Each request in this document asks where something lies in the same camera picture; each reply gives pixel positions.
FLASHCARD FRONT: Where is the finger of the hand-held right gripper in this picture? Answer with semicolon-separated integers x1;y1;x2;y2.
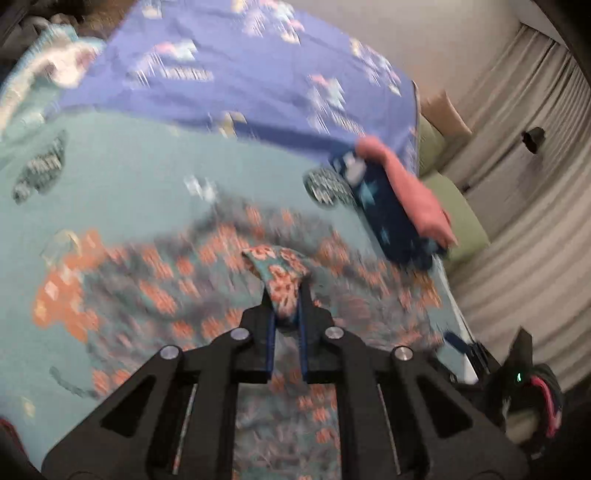
443;331;498;386

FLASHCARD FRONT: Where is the grey curtain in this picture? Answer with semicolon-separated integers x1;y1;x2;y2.
438;23;591;393

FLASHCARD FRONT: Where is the teal floral garment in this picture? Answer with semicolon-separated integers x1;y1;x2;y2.
83;203;448;480

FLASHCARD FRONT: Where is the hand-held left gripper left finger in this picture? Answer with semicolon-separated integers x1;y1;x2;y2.
41;286;278;480

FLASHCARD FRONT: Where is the blue printed blanket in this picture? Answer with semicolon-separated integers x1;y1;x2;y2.
60;0;419;178

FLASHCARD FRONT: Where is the small dark object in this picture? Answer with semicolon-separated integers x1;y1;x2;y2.
522;128;546;154

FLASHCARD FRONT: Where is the teal printed bed sheet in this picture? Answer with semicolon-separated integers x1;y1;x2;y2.
0;23;476;480

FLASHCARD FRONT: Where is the pink folded cloth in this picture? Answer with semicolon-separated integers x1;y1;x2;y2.
353;136;459;250

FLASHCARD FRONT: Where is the beige pillow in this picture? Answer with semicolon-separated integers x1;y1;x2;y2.
420;90;472;139

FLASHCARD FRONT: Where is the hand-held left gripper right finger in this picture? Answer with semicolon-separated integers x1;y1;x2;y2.
297;281;528;480

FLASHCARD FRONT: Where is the navy star folded cloth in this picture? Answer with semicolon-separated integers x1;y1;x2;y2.
328;152;448;269

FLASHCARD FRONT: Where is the green pillow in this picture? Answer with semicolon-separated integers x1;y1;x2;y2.
421;174;491;274
417;114;450;179

